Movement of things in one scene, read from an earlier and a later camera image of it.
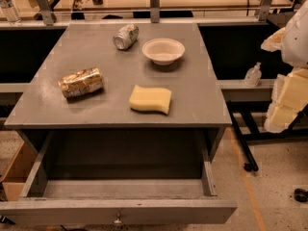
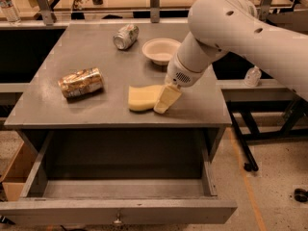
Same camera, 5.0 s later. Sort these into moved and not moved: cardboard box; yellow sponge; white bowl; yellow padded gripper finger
Moved: yellow padded gripper finger
Not moved: yellow sponge; white bowl; cardboard box
